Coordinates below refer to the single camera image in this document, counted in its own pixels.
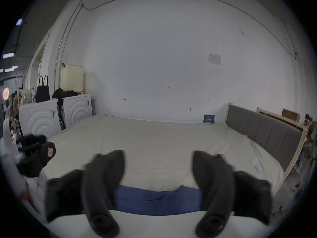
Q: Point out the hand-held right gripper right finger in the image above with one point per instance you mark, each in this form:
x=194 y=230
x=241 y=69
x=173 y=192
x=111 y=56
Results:
x=215 y=182

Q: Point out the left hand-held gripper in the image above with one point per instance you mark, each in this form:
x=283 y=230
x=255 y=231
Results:
x=8 y=142

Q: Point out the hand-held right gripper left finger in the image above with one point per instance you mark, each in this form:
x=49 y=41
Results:
x=99 y=182

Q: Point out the clear bottle with red label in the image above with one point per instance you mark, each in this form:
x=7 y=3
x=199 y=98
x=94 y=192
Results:
x=33 y=95

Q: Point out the dark blue garment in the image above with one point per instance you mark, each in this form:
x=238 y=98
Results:
x=158 y=201

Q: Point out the black handbag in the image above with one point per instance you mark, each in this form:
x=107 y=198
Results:
x=42 y=90

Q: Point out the small blue card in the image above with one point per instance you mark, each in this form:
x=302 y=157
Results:
x=208 y=118

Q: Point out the black bunched cloth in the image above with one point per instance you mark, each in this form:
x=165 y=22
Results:
x=64 y=92

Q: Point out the bed with beige sheet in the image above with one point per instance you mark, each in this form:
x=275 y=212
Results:
x=158 y=142

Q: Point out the grey padded headboard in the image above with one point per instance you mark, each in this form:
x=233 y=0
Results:
x=267 y=132

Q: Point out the cream pegboard panel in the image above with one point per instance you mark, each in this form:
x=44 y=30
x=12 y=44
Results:
x=71 y=78

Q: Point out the brown cardboard carton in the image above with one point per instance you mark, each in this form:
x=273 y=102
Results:
x=291 y=114

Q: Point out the pale wooden frame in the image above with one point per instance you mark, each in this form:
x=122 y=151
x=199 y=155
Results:
x=277 y=116

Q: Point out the paper notice on wall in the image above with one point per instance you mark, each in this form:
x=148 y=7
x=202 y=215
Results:
x=214 y=58

